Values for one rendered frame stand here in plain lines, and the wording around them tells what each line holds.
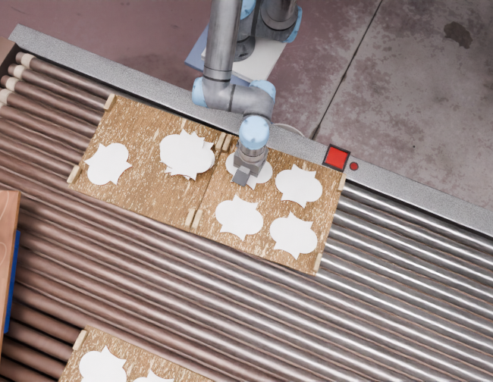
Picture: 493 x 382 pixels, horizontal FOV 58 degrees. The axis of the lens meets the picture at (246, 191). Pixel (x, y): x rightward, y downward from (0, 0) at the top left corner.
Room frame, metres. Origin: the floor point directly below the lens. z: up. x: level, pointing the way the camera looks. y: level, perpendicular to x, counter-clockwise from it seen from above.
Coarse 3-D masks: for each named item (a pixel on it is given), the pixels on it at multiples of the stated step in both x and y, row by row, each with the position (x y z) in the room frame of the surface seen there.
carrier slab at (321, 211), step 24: (216, 168) 0.44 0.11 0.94; (288, 168) 0.48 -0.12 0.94; (312, 168) 0.49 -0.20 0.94; (216, 192) 0.36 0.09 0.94; (240, 192) 0.38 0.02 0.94; (264, 192) 0.39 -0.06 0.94; (336, 192) 0.43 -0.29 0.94; (264, 216) 0.31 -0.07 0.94; (312, 216) 0.33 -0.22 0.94; (216, 240) 0.21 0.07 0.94; (240, 240) 0.22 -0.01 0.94; (264, 240) 0.23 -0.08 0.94; (288, 264) 0.17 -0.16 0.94; (312, 264) 0.19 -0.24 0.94
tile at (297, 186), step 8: (296, 168) 0.48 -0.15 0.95; (280, 176) 0.45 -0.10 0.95; (288, 176) 0.45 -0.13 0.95; (296, 176) 0.45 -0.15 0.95; (304, 176) 0.46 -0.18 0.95; (312, 176) 0.46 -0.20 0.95; (280, 184) 0.42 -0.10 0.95; (288, 184) 0.42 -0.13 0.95; (296, 184) 0.43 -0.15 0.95; (304, 184) 0.43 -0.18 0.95; (312, 184) 0.44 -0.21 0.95; (320, 184) 0.44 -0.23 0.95; (280, 192) 0.40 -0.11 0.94; (288, 192) 0.40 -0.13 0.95; (296, 192) 0.40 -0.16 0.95; (304, 192) 0.41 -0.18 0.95; (312, 192) 0.41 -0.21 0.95; (320, 192) 0.41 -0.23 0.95; (288, 200) 0.37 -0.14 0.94; (296, 200) 0.37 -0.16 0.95; (304, 200) 0.38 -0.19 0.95; (312, 200) 0.38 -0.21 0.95
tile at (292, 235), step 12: (288, 216) 0.32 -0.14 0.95; (276, 228) 0.28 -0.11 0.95; (288, 228) 0.28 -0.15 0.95; (300, 228) 0.29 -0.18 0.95; (276, 240) 0.24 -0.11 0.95; (288, 240) 0.24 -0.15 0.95; (300, 240) 0.25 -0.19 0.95; (312, 240) 0.26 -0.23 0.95; (288, 252) 0.21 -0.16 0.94; (300, 252) 0.21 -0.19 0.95
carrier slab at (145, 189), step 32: (96, 128) 0.52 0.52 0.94; (128, 128) 0.53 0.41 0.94; (160, 128) 0.55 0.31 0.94; (192, 128) 0.57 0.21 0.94; (128, 160) 0.42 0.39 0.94; (160, 160) 0.44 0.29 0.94; (96, 192) 0.30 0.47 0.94; (128, 192) 0.32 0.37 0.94; (160, 192) 0.34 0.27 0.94; (192, 192) 0.35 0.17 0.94
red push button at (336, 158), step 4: (332, 148) 0.58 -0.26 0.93; (328, 152) 0.56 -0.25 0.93; (332, 152) 0.56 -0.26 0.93; (336, 152) 0.56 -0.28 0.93; (340, 152) 0.57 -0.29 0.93; (344, 152) 0.57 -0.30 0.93; (328, 156) 0.55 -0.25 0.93; (332, 156) 0.55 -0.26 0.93; (336, 156) 0.55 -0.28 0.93; (340, 156) 0.55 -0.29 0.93; (344, 156) 0.55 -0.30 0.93; (328, 160) 0.53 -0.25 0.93; (332, 160) 0.54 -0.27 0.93; (336, 160) 0.54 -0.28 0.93; (340, 160) 0.54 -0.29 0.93; (344, 160) 0.54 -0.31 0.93; (332, 164) 0.52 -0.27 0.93; (336, 164) 0.52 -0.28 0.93; (340, 164) 0.52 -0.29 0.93
